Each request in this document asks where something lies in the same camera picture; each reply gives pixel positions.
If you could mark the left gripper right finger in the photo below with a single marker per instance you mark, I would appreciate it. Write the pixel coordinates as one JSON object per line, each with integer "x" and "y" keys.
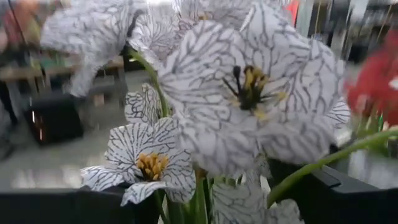
{"x": 342, "y": 205}

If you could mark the black equipment box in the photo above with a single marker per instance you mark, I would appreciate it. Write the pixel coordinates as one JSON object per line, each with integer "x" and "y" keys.
{"x": 54, "y": 119}

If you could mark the white veined flower bunch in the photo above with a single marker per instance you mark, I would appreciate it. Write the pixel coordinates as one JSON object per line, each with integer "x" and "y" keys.
{"x": 233, "y": 109}

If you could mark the wooden bench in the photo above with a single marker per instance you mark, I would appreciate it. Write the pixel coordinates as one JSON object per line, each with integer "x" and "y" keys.
{"x": 37, "y": 71}

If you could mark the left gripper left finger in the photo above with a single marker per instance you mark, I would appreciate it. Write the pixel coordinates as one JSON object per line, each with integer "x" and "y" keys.
{"x": 46, "y": 208}

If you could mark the red artificial flower bunch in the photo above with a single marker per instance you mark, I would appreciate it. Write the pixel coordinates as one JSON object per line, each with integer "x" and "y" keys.
{"x": 376, "y": 81}

